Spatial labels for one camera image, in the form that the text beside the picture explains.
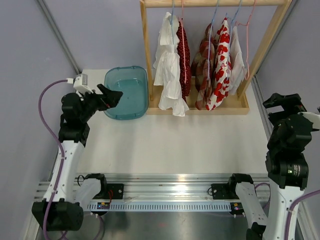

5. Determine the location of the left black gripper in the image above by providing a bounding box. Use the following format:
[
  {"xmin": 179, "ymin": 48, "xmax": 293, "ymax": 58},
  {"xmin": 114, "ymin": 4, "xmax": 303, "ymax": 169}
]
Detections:
[{"xmin": 79, "ymin": 84, "xmax": 123, "ymax": 122}]

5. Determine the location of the plain white skirt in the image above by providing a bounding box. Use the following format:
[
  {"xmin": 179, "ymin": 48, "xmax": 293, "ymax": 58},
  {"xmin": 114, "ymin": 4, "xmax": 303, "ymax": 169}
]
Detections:
[{"xmin": 229, "ymin": 26, "xmax": 247, "ymax": 95}]

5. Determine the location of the white red poppy skirt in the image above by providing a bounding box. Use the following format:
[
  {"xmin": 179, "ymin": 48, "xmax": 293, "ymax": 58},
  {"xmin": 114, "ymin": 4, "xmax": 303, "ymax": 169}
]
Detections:
[{"xmin": 205, "ymin": 17, "xmax": 232, "ymax": 111}]

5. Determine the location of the pink hanger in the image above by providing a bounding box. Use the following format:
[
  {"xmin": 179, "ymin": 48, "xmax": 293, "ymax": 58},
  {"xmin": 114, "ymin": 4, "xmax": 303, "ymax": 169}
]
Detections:
[
  {"xmin": 178, "ymin": 0, "xmax": 187, "ymax": 84},
  {"xmin": 235, "ymin": 0, "xmax": 257, "ymax": 80}
]

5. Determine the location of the light blue hanger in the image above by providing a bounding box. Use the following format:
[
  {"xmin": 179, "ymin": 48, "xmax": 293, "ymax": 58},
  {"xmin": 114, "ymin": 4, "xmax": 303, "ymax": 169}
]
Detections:
[
  {"xmin": 226, "ymin": 0, "xmax": 243, "ymax": 77},
  {"xmin": 206, "ymin": 0, "xmax": 220, "ymax": 96},
  {"xmin": 170, "ymin": 0, "xmax": 175, "ymax": 45}
]

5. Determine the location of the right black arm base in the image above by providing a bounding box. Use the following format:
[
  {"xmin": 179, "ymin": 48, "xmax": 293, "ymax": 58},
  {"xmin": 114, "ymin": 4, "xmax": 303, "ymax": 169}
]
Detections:
[{"xmin": 211, "ymin": 183, "xmax": 239, "ymax": 200}]

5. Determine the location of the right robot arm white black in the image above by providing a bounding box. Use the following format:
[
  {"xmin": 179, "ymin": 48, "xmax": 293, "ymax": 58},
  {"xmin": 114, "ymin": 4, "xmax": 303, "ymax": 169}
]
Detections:
[{"xmin": 226, "ymin": 93, "xmax": 320, "ymax": 240}]

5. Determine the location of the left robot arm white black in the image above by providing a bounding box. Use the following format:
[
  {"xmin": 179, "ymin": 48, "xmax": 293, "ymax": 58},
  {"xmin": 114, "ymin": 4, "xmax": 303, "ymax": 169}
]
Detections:
[{"xmin": 31, "ymin": 84, "xmax": 123, "ymax": 236}]

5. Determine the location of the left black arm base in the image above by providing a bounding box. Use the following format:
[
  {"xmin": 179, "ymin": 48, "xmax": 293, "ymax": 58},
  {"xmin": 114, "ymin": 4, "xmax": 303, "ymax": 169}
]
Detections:
[{"xmin": 97, "ymin": 183, "xmax": 125, "ymax": 200}]

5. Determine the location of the teal plastic basin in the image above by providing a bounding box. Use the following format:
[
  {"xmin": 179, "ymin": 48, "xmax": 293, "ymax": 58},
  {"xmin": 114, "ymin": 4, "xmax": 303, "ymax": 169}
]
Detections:
[{"xmin": 104, "ymin": 66, "xmax": 149, "ymax": 120}]

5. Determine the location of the wooden clothes rack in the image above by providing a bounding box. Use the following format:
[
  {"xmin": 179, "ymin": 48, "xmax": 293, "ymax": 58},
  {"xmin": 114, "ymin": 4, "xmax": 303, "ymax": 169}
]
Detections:
[{"xmin": 140, "ymin": 0, "xmax": 291, "ymax": 115}]

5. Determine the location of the white ruffled garment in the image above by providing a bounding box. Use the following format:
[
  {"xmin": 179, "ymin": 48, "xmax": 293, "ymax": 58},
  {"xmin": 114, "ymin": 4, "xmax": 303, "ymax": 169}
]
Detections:
[{"xmin": 153, "ymin": 12, "xmax": 189, "ymax": 117}]

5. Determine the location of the dark red dotted garment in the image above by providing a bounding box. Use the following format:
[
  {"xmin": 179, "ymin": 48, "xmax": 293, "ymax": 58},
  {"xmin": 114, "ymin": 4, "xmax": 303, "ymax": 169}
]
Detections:
[{"xmin": 176, "ymin": 19, "xmax": 192, "ymax": 102}]

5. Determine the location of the red plaid garment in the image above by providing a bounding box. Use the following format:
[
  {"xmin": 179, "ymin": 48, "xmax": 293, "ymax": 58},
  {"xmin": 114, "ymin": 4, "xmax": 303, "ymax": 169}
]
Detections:
[{"xmin": 191, "ymin": 24, "xmax": 215, "ymax": 110}]

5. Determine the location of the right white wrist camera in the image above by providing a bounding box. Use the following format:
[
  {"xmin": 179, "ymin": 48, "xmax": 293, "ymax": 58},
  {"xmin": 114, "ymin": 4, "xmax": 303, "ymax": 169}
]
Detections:
[{"xmin": 298, "ymin": 112, "xmax": 320, "ymax": 131}]

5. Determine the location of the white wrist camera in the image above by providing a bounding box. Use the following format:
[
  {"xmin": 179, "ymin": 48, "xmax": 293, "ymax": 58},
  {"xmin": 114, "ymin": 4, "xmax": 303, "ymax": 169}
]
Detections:
[
  {"xmin": 73, "ymin": 73, "xmax": 93, "ymax": 94},
  {"xmin": 298, "ymin": 112, "xmax": 320, "ymax": 131}
]

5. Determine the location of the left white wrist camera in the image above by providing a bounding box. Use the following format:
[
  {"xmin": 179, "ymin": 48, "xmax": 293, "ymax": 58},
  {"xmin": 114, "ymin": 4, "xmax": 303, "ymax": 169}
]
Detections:
[{"xmin": 73, "ymin": 73, "xmax": 93, "ymax": 94}]

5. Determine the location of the aluminium mounting rail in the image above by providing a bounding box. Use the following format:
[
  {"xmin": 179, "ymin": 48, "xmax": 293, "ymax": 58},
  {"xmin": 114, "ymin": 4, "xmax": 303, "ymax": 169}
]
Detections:
[{"xmin": 33, "ymin": 172, "xmax": 273, "ymax": 202}]

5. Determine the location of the white slotted cable duct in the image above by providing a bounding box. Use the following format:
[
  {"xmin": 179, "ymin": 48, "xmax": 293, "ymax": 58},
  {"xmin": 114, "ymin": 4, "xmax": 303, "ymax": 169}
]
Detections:
[{"xmin": 85, "ymin": 201, "xmax": 231, "ymax": 212}]

